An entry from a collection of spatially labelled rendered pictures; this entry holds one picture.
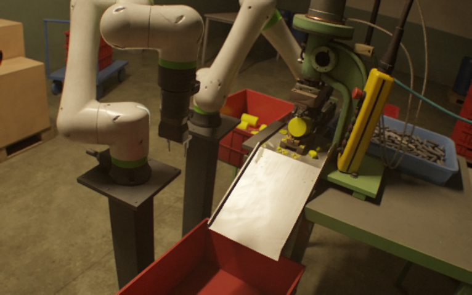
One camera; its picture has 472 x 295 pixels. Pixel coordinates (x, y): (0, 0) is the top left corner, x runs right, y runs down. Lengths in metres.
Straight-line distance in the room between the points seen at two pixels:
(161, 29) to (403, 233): 0.90
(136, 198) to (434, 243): 0.94
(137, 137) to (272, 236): 0.52
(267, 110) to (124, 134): 1.44
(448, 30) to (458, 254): 8.46
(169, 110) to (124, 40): 0.20
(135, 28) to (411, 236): 0.97
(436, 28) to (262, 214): 8.58
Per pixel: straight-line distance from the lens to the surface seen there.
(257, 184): 1.19
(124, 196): 1.10
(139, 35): 0.78
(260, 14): 1.27
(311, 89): 1.22
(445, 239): 1.22
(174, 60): 0.79
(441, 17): 9.40
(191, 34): 0.78
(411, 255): 1.11
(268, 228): 1.12
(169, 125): 0.88
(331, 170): 1.23
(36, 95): 3.25
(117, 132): 1.06
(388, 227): 1.14
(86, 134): 1.08
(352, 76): 1.21
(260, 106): 2.36
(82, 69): 1.13
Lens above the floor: 1.58
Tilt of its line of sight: 27 degrees down
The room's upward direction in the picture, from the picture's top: 9 degrees clockwise
